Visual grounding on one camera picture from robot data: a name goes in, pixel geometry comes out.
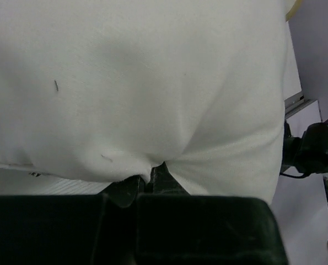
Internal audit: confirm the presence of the aluminium table frame rail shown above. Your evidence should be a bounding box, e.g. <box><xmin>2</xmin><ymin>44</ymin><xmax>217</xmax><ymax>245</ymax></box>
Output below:
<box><xmin>284</xmin><ymin>91</ymin><xmax>314</xmax><ymax>119</ymax></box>

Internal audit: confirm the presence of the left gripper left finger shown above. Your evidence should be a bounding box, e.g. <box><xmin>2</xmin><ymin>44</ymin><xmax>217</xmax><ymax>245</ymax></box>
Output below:
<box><xmin>0</xmin><ymin>176</ymin><xmax>144</xmax><ymax>264</ymax></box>

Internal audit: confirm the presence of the white pillow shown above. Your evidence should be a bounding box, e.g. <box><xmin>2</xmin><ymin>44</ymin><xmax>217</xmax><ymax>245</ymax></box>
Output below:
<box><xmin>0</xmin><ymin>1</ymin><xmax>289</xmax><ymax>203</ymax></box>

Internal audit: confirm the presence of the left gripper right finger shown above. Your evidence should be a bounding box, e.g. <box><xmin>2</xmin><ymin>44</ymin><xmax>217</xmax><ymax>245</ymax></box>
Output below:
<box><xmin>135</xmin><ymin>165</ymin><xmax>288</xmax><ymax>264</ymax></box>

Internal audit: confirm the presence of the blue beige white checked pillowcase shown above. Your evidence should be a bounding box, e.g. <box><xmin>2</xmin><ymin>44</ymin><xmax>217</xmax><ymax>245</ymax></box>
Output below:
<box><xmin>283</xmin><ymin>0</ymin><xmax>303</xmax><ymax>22</ymax></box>

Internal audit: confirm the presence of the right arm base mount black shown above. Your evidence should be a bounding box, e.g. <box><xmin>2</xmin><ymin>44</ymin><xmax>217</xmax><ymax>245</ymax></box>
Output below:
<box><xmin>280</xmin><ymin>121</ymin><xmax>328</xmax><ymax>179</ymax></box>

